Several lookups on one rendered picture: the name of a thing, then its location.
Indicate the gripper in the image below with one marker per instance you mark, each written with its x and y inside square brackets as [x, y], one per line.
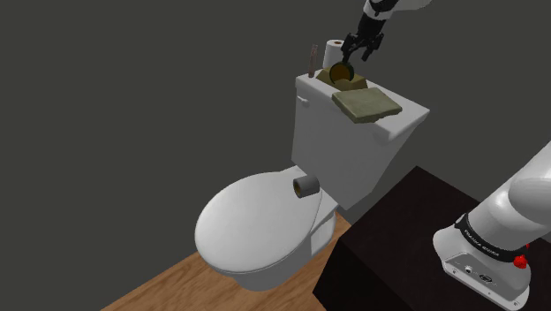
[371, 28]

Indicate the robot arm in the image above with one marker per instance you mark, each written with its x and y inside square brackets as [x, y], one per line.
[495, 215]

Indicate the white toilet paper roll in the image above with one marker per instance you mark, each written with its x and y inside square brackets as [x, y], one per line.
[332, 52]

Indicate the olive brown box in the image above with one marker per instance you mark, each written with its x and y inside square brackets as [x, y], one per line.
[358, 82]

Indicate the dark green round bowl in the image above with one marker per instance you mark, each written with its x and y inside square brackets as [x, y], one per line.
[334, 73]

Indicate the brown upright stick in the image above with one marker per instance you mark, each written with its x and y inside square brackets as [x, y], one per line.
[313, 60]

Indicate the olive flat square pad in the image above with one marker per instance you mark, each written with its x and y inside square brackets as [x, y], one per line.
[366, 104]

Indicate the grey toilet paper roll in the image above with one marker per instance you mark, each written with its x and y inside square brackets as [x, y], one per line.
[309, 186]

